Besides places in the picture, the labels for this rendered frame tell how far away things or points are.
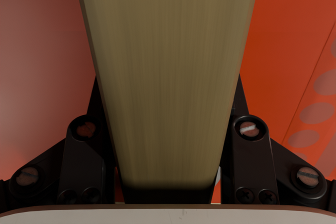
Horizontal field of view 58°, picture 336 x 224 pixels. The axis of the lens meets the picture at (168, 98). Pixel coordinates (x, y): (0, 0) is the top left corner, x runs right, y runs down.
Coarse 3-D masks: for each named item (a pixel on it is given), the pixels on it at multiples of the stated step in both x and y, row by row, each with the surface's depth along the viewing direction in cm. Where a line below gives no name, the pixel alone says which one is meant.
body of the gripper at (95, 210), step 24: (0, 216) 7; (24, 216) 7; (48, 216) 7; (72, 216) 7; (96, 216) 7; (120, 216) 7; (144, 216) 7; (168, 216) 7; (192, 216) 7; (216, 216) 7; (240, 216) 7; (264, 216) 7; (288, 216) 7; (312, 216) 7
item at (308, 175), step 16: (240, 80) 12; (240, 96) 11; (240, 112) 11; (224, 144) 10; (272, 144) 10; (224, 160) 11; (288, 160) 9; (304, 160) 9; (288, 176) 9; (304, 176) 9; (320, 176) 9; (288, 192) 9; (304, 192) 9; (320, 192) 9
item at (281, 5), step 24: (0, 0) 15; (24, 0) 15; (48, 0) 15; (72, 0) 15; (264, 0) 15; (288, 0) 15; (312, 0) 15; (0, 24) 16; (24, 24) 16; (48, 24) 16; (72, 24) 16; (264, 24) 16; (288, 24) 16; (312, 24) 16
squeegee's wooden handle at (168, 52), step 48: (96, 0) 5; (144, 0) 5; (192, 0) 5; (240, 0) 5; (96, 48) 5; (144, 48) 5; (192, 48) 5; (240, 48) 5; (144, 96) 6; (192, 96) 6; (144, 144) 7; (192, 144) 7; (144, 192) 9; (192, 192) 9
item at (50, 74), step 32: (0, 32) 17; (32, 32) 17; (64, 32) 17; (256, 32) 17; (288, 32) 16; (320, 32) 16; (0, 64) 18; (32, 64) 18; (64, 64) 18; (256, 64) 18; (288, 64) 18; (0, 96) 20; (32, 96) 20; (64, 96) 20; (256, 96) 20; (288, 96) 20; (0, 128) 23; (32, 128) 23; (64, 128) 23; (0, 160) 26
